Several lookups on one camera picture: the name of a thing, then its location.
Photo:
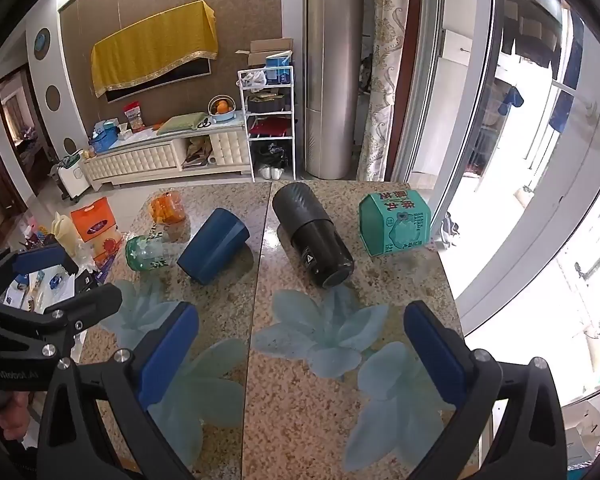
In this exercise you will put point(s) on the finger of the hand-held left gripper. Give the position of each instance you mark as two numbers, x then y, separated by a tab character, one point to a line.
42	259
90	302

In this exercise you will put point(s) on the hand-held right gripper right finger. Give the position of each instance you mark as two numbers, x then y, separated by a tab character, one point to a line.
437	355

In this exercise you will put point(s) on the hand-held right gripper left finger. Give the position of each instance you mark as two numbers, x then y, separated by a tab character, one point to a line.
169	352

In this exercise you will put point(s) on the blue cup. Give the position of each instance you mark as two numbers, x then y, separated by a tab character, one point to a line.
212	247

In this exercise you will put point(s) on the black cup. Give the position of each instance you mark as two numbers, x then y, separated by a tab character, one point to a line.
310	240

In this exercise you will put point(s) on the person's left hand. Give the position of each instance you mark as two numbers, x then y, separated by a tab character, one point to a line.
12	417

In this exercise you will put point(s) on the white paper sheets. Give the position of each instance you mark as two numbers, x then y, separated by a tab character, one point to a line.
60	287

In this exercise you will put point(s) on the cream plastic bag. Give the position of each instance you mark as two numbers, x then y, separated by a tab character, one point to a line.
65	232

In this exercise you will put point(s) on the orange gift bag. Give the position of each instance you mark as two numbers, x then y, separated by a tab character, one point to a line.
95	225

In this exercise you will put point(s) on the green plastic bottle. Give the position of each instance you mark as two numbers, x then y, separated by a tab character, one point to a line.
147	255

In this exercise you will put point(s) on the white floor appliance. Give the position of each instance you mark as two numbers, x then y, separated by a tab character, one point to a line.
72	180

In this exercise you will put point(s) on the orange plastic bottle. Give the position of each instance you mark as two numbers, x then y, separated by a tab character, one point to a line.
167	208

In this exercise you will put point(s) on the grey cloth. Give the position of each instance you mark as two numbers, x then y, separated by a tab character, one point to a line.
448	230

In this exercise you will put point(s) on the green tissue pack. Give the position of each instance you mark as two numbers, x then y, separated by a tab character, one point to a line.
392	225

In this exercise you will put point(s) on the white television cabinet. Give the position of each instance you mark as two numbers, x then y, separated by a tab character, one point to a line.
140	157

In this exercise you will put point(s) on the white tissue box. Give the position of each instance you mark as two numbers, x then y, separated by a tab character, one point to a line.
124	131

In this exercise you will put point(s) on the white cardboard box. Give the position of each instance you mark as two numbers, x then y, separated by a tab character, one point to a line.
582	432

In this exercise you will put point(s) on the red lid snack jar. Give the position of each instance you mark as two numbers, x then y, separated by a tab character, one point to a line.
134	117

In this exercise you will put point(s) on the black television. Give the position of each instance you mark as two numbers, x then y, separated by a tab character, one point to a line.
130	92

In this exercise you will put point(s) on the green cushion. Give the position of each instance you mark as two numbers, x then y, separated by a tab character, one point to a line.
180	122

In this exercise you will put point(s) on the white shoes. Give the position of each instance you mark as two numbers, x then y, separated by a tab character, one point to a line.
271	172

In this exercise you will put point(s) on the light blue fruit basket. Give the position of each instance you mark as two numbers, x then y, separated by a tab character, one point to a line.
222	112

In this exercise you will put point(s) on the yellow cloth cover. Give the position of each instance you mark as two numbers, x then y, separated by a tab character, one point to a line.
150	45

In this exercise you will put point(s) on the red folded cloth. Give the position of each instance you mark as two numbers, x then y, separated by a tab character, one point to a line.
270	126

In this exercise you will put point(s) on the blue hanging garment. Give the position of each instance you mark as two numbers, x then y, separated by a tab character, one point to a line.
562	110
512	100

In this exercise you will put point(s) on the black storage box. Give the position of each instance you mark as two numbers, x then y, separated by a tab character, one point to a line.
267	104

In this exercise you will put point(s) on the white shelf rack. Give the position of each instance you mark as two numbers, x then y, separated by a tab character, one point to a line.
292	110

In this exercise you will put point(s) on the patterned curtain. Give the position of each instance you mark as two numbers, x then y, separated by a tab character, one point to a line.
385	85

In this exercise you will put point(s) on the white plastic bag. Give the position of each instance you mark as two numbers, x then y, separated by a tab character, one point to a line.
254	79

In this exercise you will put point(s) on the standing air conditioner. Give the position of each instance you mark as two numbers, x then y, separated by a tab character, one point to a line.
330	85

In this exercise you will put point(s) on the blue box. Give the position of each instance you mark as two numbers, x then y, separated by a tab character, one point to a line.
278	72

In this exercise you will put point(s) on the open cardboard box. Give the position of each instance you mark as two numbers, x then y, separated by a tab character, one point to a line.
267	47

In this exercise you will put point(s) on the dark hanging garments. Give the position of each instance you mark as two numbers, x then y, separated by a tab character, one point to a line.
527	45

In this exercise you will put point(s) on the brown oval wall ornament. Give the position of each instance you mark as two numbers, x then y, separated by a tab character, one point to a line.
53	97
69	147

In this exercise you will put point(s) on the wooden door frame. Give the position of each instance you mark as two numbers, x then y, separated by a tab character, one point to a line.
0	105

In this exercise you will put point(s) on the blue round wall ornament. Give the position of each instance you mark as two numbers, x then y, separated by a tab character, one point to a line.
42	41

